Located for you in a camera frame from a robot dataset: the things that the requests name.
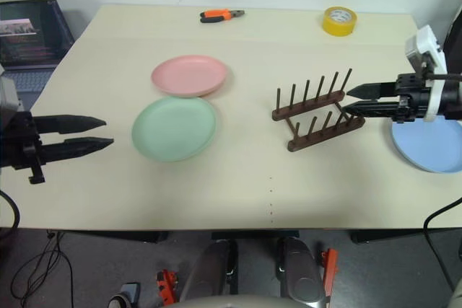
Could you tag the brown wooden dish rack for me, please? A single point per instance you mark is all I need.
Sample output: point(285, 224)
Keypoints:
point(317, 120)

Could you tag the orange red clamp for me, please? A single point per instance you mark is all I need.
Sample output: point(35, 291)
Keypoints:
point(166, 286)
point(330, 272)

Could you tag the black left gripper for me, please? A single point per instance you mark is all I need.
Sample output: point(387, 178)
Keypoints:
point(21, 142)

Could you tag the small grey floor object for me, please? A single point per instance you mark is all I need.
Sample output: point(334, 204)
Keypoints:
point(126, 295)

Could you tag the pink plate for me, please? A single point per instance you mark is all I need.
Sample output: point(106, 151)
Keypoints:
point(189, 74)

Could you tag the dark panel with white edge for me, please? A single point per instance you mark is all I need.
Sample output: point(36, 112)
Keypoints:
point(454, 44)

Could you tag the black table foot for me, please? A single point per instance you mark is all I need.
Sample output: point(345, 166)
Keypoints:
point(386, 236)

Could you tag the yellow tape roll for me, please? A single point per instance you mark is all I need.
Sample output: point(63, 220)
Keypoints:
point(339, 25)

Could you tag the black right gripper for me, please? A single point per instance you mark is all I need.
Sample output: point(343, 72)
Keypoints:
point(415, 100)

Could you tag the grey rounded robot torso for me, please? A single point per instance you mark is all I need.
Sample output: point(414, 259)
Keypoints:
point(238, 302)

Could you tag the green plate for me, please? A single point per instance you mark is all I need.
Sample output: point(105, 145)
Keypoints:
point(173, 127)

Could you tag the orange black pliers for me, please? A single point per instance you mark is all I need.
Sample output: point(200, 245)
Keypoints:
point(218, 15)

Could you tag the blue plate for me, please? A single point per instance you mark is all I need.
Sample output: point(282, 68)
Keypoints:
point(429, 145)

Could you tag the open laptop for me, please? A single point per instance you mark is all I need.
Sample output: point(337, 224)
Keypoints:
point(27, 44)

